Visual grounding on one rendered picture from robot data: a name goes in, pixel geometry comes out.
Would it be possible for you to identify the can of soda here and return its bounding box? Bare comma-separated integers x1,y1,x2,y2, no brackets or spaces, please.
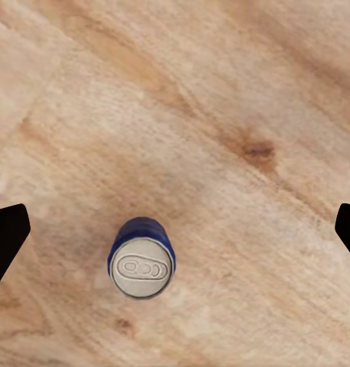
108,217,176,302

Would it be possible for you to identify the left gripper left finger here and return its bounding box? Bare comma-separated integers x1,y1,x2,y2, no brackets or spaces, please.
0,203,31,281

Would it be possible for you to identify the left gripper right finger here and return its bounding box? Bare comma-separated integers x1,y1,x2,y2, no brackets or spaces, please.
335,203,350,252

